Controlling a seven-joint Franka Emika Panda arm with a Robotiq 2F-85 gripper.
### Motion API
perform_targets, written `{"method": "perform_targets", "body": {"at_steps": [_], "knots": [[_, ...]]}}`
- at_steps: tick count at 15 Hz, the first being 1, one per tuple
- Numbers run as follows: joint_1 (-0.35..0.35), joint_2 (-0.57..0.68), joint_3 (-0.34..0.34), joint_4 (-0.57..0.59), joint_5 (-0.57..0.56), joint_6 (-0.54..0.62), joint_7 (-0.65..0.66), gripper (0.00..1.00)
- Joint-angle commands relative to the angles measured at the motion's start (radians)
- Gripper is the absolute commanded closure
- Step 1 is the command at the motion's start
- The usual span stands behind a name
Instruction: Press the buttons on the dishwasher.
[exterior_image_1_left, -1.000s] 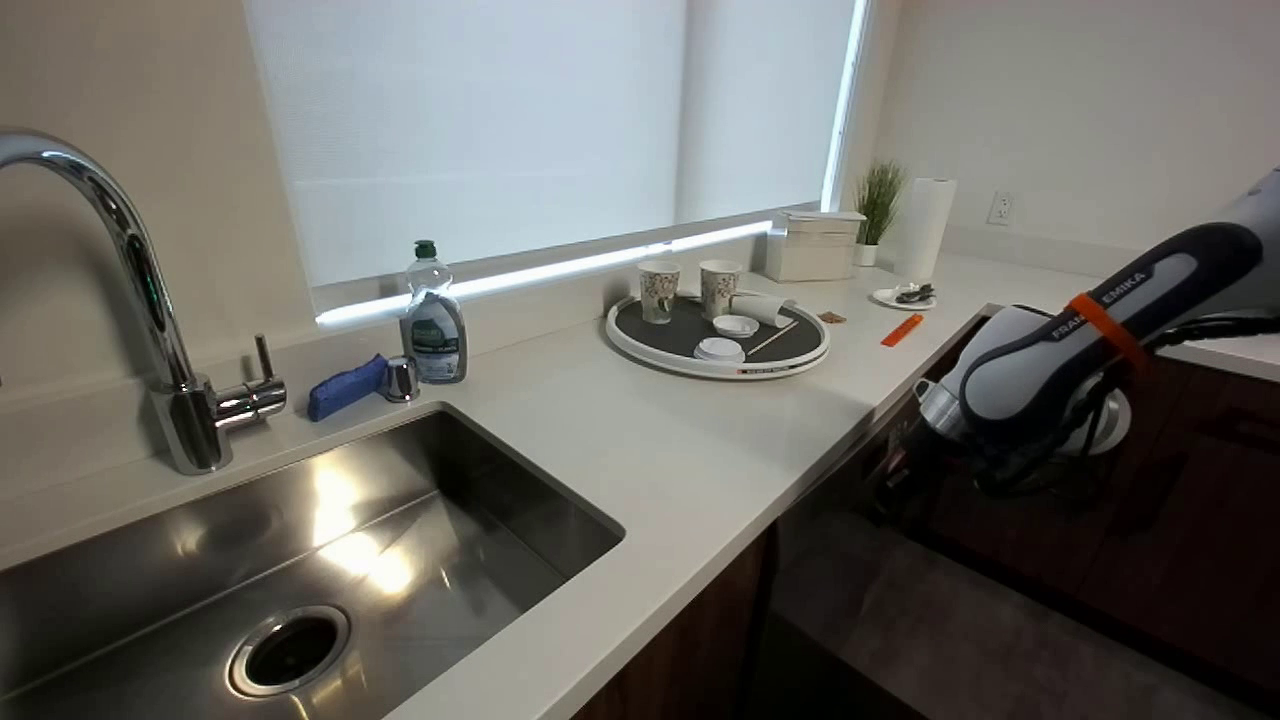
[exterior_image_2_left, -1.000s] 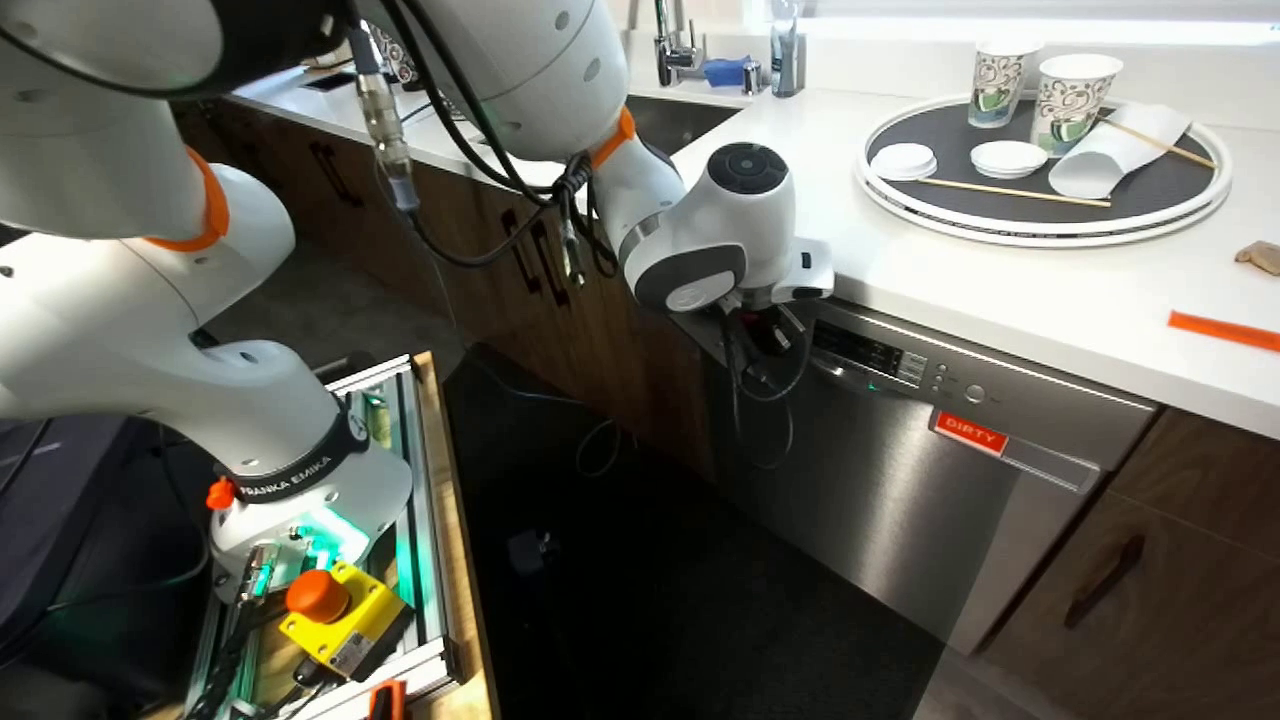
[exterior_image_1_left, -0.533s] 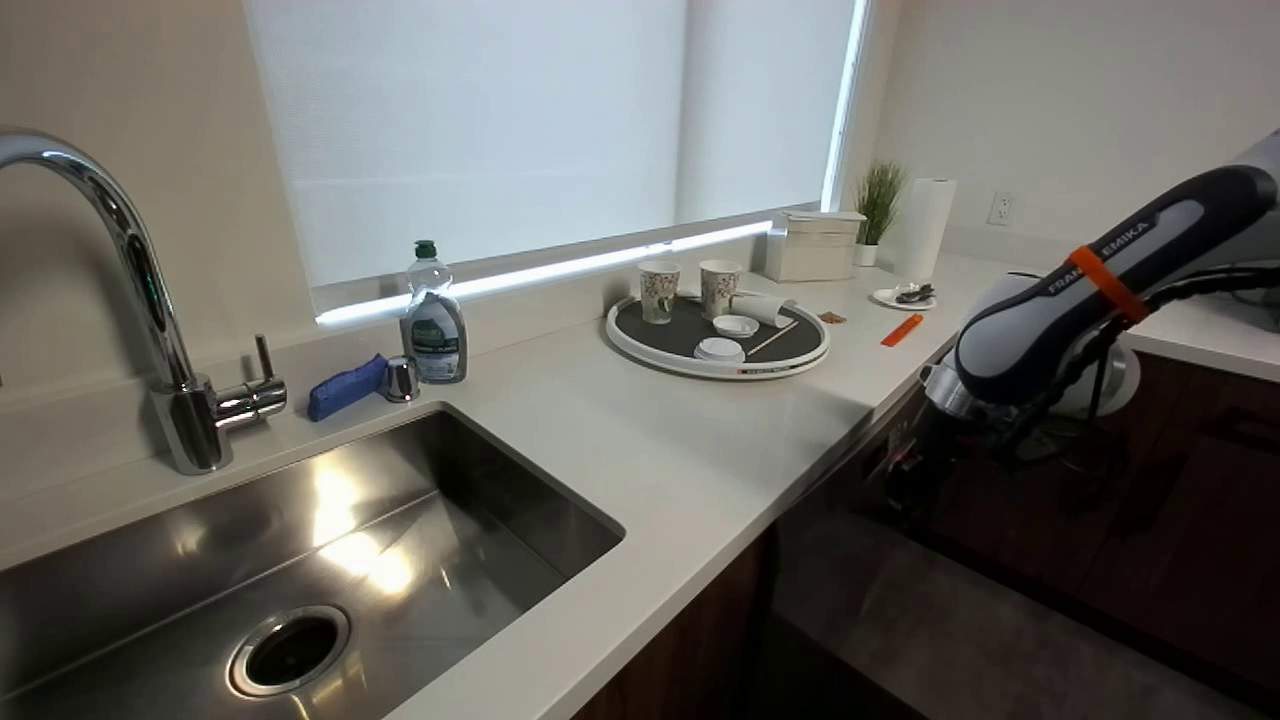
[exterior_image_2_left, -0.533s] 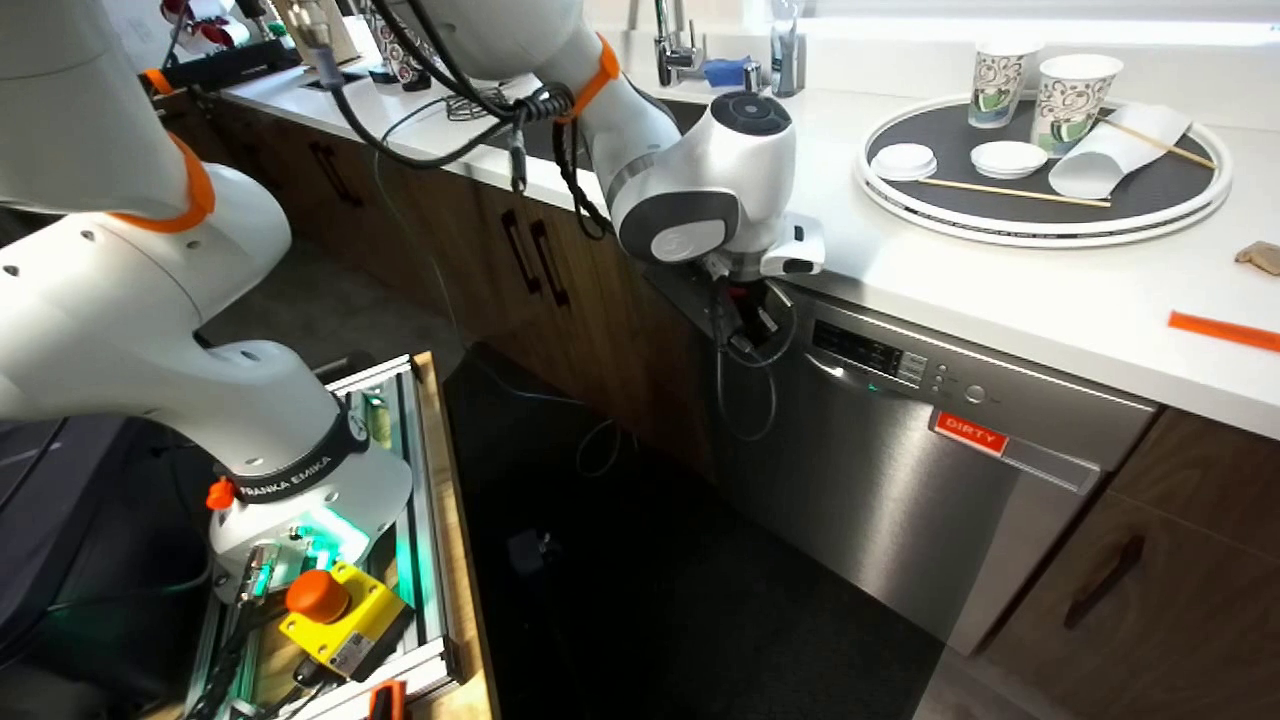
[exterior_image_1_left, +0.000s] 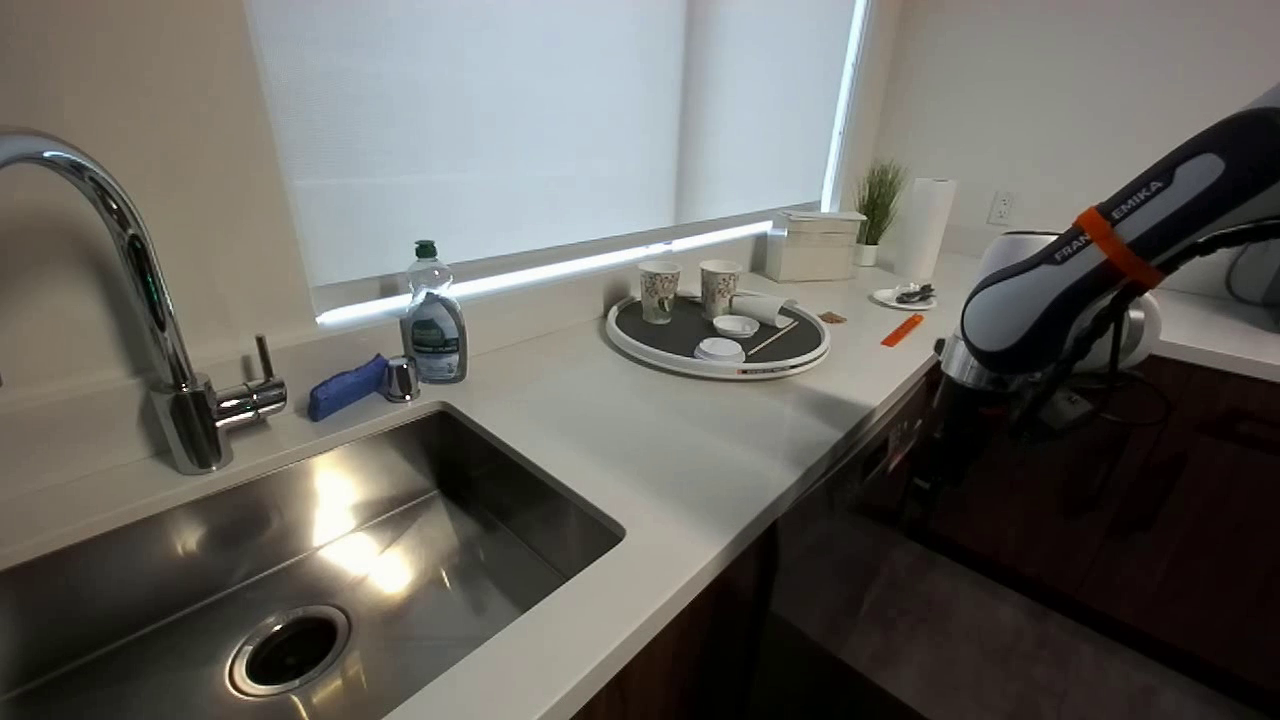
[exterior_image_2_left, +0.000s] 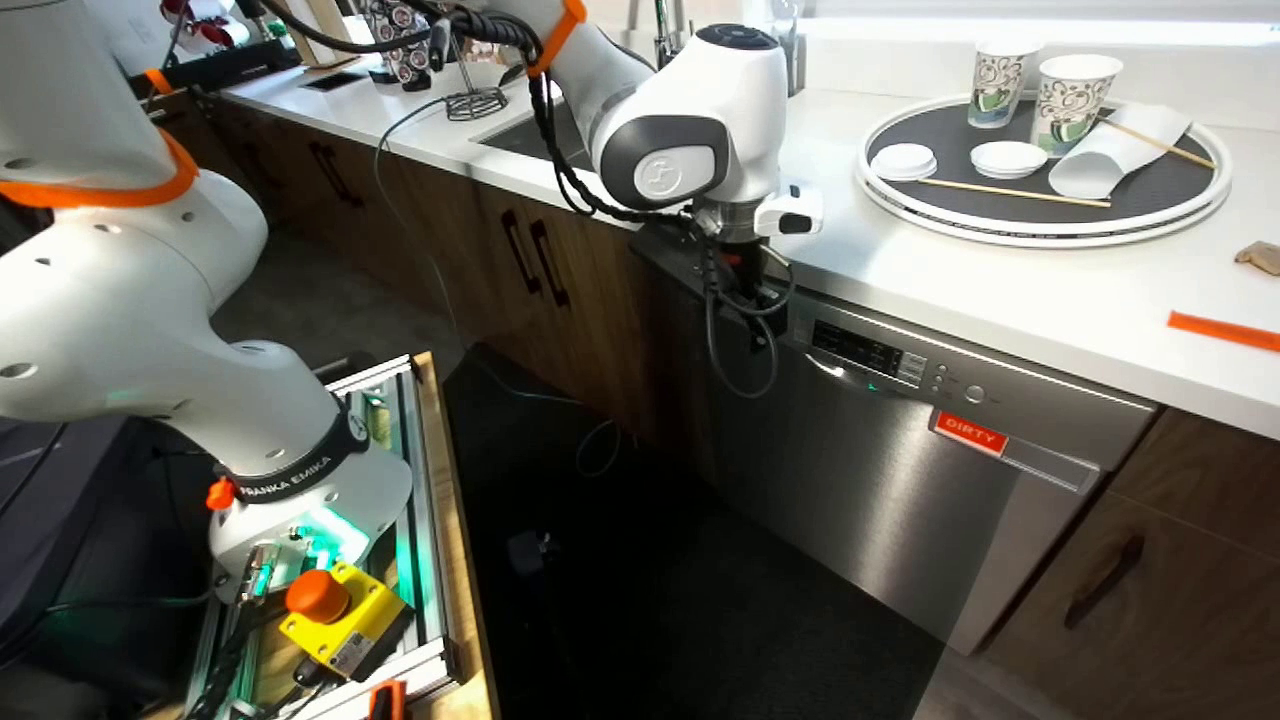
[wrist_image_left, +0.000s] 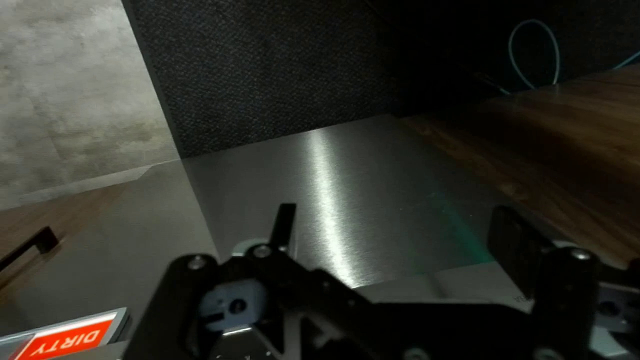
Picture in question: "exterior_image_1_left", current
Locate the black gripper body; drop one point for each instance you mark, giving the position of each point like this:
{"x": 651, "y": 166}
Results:
{"x": 961, "y": 422}

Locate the stainless steel dishwasher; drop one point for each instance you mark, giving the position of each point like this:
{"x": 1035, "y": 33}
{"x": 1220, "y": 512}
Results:
{"x": 866, "y": 492}

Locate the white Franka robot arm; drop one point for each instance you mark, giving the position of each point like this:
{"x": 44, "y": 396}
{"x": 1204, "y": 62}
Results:
{"x": 1175, "y": 214}

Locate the orange flat strip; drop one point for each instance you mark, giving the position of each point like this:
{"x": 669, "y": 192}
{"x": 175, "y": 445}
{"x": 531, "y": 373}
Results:
{"x": 900, "y": 330}

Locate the small brown object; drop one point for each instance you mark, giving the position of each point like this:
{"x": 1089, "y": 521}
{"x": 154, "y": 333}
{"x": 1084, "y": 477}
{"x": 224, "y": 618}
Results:
{"x": 834, "y": 318}

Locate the white paper towel roll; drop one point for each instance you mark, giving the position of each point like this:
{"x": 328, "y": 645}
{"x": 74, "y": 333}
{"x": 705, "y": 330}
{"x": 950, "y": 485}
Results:
{"x": 920, "y": 225}

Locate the wooden chopstick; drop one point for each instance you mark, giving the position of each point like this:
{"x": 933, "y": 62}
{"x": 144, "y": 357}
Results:
{"x": 774, "y": 339}

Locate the white folded napkin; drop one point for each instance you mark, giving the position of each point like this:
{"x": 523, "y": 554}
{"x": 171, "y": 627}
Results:
{"x": 768, "y": 308}

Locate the white lidded container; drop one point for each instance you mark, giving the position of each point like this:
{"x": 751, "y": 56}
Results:
{"x": 814, "y": 245}

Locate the small green potted plant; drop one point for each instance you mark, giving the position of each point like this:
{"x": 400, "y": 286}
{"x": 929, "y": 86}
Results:
{"x": 879, "y": 200}

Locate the small white dish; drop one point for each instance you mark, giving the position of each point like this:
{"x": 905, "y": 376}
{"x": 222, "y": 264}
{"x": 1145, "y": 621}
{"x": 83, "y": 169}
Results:
{"x": 732, "y": 325}
{"x": 716, "y": 351}

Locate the patterned paper cup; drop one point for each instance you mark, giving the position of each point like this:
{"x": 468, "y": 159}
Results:
{"x": 659, "y": 294}
{"x": 721, "y": 286}

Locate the round black white tray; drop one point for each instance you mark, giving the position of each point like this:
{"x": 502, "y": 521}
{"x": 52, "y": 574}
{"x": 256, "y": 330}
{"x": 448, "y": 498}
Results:
{"x": 666, "y": 346}

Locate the clear dish soap bottle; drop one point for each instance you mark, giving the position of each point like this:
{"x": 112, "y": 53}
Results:
{"x": 433, "y": 333}

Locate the white window blind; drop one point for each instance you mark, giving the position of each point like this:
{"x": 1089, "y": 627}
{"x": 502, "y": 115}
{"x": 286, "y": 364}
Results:
{"x": 532, "y": 123}

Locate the blue dish brush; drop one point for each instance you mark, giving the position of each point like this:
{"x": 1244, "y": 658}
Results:
{"x": 349, "y": 384}

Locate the stainless steel sink basin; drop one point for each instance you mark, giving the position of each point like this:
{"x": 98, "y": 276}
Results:
{"x": 307, "y": 574}

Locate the chrome kitchen faucet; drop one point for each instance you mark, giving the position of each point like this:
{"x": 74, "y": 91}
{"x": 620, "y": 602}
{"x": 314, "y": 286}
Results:
{"x": 133, "y": 264}

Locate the white wall outlet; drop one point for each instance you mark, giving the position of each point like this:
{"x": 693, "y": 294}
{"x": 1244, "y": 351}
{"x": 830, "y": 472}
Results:
{"x": 1003, "y": 211}

